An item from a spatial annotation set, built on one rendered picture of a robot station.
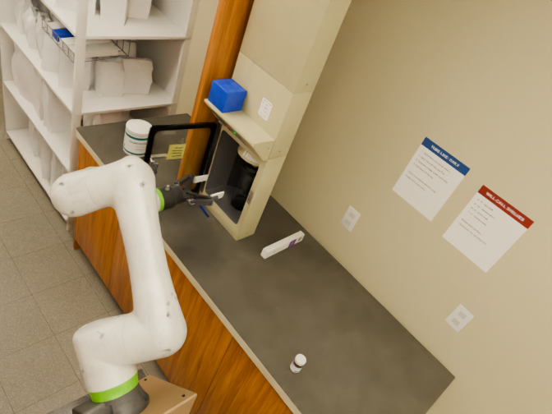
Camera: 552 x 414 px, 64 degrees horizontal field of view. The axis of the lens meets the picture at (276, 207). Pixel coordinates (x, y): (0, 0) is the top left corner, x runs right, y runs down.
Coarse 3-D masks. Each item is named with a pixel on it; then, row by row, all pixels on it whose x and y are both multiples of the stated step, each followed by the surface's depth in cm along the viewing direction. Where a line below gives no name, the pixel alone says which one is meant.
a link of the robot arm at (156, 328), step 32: (128, 160) 115; (96, 192) 114; (128, 192) 112; (128, 224) 112; (128, 256) 113; (160, 256) 114; (160, 288) 111; (128, 320) 111; (160, 320) 108; (128, 352) 108; (160, 352) 109
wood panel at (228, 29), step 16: (224, 0) 157; (240, 0) 162; (224, 16) 162; (240, 16) 167; (224, 32) 167; (240, 32) 172; (208, 48) 170; (224, 48) 172; (208, 64) 172; (224, 64) 178; (208, 80) 178; (208, 96) 184; (192, 112) 187; (208, 112) 190
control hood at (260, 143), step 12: (216, 108) 173; (228, 120) 169; (240, 120) 172; (252, 120) 175; (240, 132) 166; (252, 132) 168; (264, 132) 171; (252, 144) 162; (264, 144) 166; (264, 156) 172
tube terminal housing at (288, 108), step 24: (240, 72) 174; (264, 72) 165; (264, 96) 168; (288, 96) 159; (288, 120) 167; (240, 144) 185; (288, 144) 178; (264, 168) 178; (264, 192) 192; (216, 216) 210; (240, 216) 197
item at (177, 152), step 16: (208, 128) 188; (160, 144) 179; (176, 144) 184; (192, 144) 189; (144, 160) 181; (160, 160) 185; (176, 160) 190; (192, 160) 196; (160, 176) 191; (176, 176) 197
